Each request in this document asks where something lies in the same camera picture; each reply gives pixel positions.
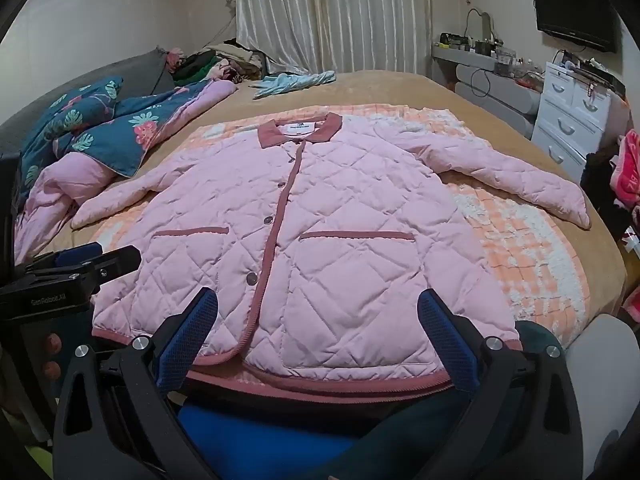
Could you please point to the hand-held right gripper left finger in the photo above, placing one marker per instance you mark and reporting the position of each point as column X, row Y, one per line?
column 186, row 340

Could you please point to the orange checked blanket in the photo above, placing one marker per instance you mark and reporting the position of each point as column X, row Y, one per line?
column 525, row 240

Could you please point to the grey dressing table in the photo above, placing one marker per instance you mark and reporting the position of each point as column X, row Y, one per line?
column 500, row 90

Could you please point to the pile of clothes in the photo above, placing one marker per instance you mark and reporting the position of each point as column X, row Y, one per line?
column 220, row 65

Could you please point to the black set-top box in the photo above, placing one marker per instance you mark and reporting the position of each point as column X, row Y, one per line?
column 602, row 79

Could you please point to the grey headboard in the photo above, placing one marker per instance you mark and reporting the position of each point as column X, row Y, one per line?
column 100, row 75

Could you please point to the pink printed towel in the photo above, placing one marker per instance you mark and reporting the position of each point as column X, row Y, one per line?
column 631, row 170

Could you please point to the person's left hand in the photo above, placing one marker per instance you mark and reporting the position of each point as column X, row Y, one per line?
column 51, row 357

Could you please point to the white drawer cabinet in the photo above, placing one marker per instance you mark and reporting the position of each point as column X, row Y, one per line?
column 565, row 125

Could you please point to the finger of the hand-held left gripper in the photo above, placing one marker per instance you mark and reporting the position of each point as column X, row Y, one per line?
column 117, row 260
column 75, row 257

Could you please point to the group of small bottles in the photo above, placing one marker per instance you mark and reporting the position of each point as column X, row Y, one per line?
column 495, row 57

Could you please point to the bed with tan cover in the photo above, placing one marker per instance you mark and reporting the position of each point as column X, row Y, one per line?
column 390, row 87

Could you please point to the dark garment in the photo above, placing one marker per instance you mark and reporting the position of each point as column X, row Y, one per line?
column 600, row 195

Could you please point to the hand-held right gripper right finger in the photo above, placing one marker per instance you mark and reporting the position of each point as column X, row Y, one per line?
column 450, row 340

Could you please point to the arched vanity mirror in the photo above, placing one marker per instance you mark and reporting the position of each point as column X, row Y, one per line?
column 485, row 22

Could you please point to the person's yellow-green top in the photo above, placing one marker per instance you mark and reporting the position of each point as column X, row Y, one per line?
column 27, row 457

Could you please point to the blue floral quilt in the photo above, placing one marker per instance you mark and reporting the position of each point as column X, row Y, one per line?
column 125, row 140

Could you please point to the light blue garment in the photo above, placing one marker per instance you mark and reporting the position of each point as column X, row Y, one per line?
column 285, row 84

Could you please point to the white striped curtain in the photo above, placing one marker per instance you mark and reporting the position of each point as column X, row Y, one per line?
column 325, row 10

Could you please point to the pink quilted jacket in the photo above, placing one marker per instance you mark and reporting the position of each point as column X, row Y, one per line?
column 325, row 240

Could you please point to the black wall television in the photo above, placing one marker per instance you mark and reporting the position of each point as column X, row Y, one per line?
column 575, row 10

